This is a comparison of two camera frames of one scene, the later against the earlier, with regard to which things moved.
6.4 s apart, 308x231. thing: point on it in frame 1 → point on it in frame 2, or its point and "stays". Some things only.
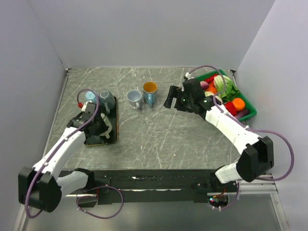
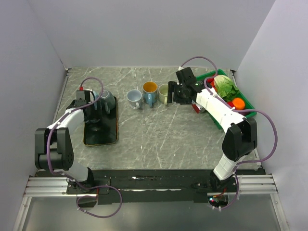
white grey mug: [134, 96] stays
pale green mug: [109, 124] → [163, 91]
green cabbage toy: [225, 87] stays
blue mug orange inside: [149, 91] stays
